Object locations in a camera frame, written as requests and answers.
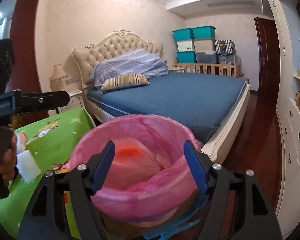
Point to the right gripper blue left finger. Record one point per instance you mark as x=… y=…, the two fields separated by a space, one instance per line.
x=99 y=166

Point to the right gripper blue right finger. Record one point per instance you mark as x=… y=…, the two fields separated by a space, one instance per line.
x=197 y=170

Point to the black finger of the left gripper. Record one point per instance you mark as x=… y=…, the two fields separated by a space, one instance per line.
x=38 y=102

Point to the white foam block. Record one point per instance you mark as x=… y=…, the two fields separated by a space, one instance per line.
x=27 y=166

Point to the small white foam piece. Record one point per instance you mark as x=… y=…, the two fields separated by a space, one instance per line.
x=21 y=142

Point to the pink lined trash bin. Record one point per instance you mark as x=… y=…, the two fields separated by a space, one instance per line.
x=149 y=177

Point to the person's left hand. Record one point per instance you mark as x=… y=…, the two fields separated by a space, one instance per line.
x=9 y=161

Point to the blue plastic hanger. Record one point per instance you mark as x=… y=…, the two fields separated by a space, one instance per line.
x=179 y=224

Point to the beige table lamp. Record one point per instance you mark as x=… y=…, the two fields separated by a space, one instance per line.
x=58 y=76

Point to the bed with blue sheet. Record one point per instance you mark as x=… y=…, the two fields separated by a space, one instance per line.
x=211 y=106

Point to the striped pillow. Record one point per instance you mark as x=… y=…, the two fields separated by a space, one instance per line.
x=124 y=82

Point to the beige tufted headboard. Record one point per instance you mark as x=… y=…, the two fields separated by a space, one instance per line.
x=113 y=45

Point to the blue folded duvet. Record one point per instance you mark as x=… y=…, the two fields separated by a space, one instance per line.
x=133 y=62

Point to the grey clear storage box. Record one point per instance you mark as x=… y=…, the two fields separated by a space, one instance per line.
x=207 y=57

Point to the teal storage box lower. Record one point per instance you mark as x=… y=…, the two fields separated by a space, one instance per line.
x=186 y=56

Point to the teal storage box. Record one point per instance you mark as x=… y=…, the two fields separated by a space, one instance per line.
x=183 y=34
x=204 y=32
x=186 y=56

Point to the dark red door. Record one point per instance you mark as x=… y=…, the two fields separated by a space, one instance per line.
x=269 y=52

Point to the beige storage box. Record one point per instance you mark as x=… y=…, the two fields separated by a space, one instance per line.
x=204 y=45

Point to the checkered bag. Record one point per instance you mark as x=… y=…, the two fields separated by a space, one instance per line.
x=225 y=47

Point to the white storage box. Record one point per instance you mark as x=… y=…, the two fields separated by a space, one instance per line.
x=185 y=45

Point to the teal storage box upper left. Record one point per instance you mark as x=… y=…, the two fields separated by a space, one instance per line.
x=183 y=34

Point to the teal storage box upper right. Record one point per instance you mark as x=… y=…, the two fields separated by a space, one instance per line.
x=204 y=32

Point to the white wall cabinet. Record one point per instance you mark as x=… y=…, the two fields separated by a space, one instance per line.
x=287 y=22

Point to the wooden crib rail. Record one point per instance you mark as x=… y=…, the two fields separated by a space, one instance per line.
x=222 y=69

